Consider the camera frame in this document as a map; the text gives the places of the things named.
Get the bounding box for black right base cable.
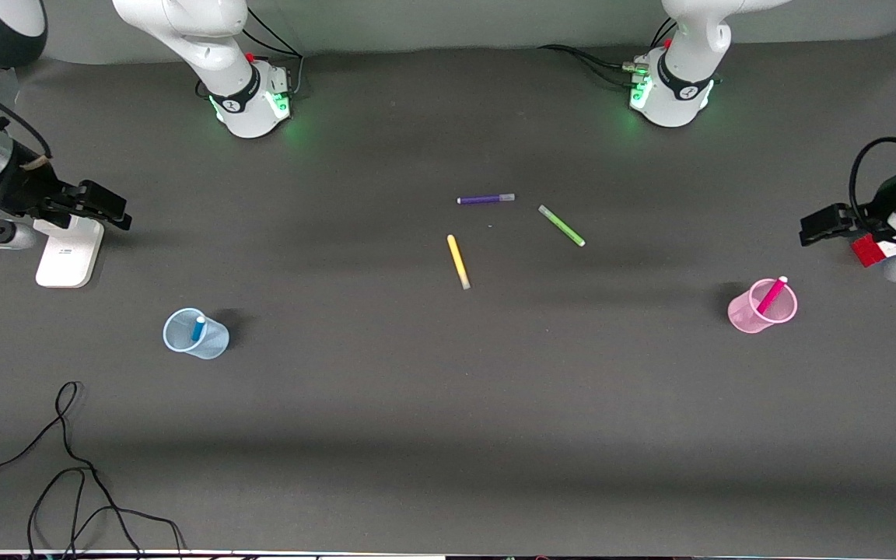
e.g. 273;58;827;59
240;6;306;98

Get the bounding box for pink marker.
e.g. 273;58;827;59
756;275;789;316

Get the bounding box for light blue plastic cup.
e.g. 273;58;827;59
163;308;230;361

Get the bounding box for pink plastic cup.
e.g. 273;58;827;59
728;278;798;334

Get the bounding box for yellow marker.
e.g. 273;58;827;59
447;234;471;291

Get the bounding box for loose black table cable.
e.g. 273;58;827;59
0;380;186;558

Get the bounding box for black base cable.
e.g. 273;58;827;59
240;6;306;98
538;16;678;85

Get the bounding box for dark grey table mat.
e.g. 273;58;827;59
0;27;896;555

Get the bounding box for black left base cable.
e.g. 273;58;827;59
538;16;678;85

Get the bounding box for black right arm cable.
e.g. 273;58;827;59
0;72;54;161

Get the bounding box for white stand with base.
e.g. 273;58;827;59
31;215;105;289

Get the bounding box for multicoloured puzzle cube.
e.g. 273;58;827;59
851;233;896;268

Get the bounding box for green marker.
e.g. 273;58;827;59
538;205;587;248

